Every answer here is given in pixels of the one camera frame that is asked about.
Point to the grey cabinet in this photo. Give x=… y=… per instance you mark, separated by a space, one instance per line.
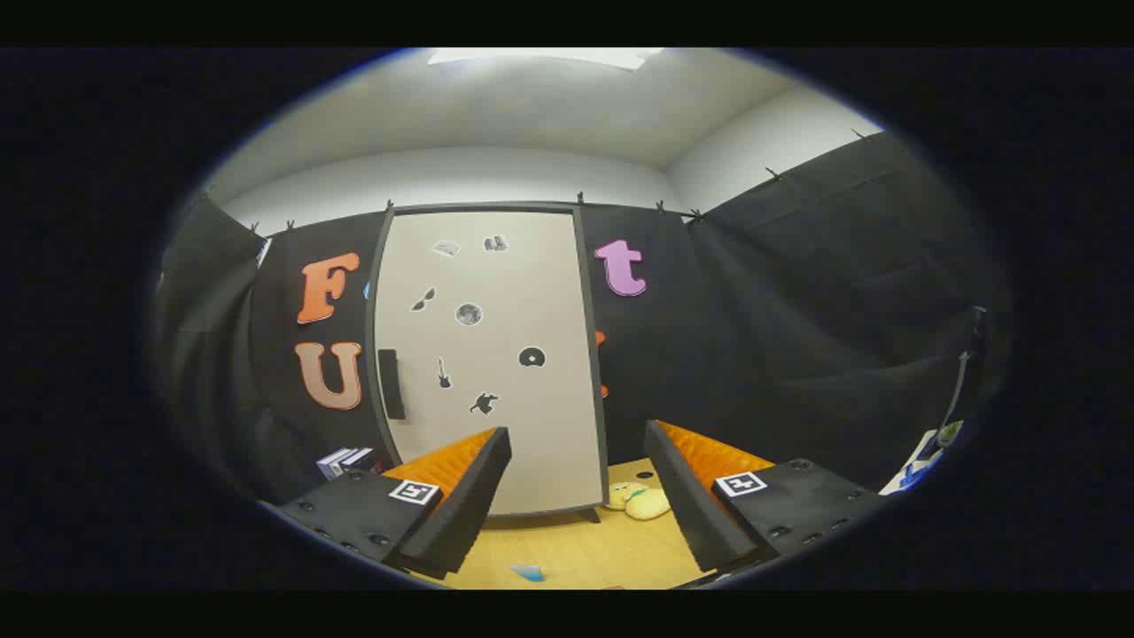
x=592 y=354

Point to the yellow plush toy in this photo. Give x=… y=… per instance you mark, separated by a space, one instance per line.
x=645 y=503

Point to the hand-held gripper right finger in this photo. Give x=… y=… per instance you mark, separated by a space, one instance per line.
x=687 y=505

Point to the black backdrop cloth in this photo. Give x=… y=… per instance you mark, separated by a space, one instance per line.
x=797 y=310

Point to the white side table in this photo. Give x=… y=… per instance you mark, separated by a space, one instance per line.
x=912 y=465

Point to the ceiling light panel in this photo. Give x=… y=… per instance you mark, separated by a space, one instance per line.
x=549 y=57

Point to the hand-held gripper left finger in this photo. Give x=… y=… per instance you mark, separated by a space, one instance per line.
x=461 y=509

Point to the blue and clear tube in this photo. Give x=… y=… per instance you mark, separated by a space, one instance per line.
x=530 y=572

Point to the dark blue book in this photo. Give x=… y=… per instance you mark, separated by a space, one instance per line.
x=359 y=458

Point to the blue and white book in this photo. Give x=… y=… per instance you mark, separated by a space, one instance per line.
x=330 y=464

